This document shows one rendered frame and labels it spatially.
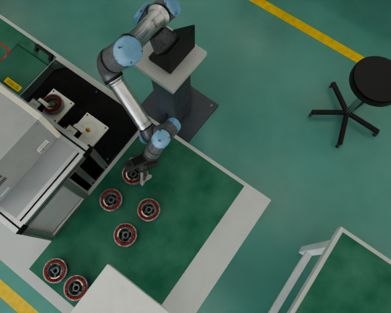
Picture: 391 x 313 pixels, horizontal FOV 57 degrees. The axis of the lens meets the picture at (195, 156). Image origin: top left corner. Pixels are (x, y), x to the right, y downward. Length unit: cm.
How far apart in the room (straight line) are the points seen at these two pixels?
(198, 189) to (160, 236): 30
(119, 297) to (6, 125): 75
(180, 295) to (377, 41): 258
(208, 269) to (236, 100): 149
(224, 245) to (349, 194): 128
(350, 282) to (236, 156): 122
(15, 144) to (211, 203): 93
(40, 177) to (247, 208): 97
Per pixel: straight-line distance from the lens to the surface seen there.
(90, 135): 197
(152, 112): 281
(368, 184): 291
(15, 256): 201
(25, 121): 148
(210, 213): 183
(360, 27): 349
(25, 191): 162
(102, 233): 187
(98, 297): 139
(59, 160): 161
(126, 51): 157
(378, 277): 200
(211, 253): 181
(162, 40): 199
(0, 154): 147
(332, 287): 192
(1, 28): 253
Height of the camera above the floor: 255
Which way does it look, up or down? 73 degrees down
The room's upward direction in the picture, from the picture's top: straight up
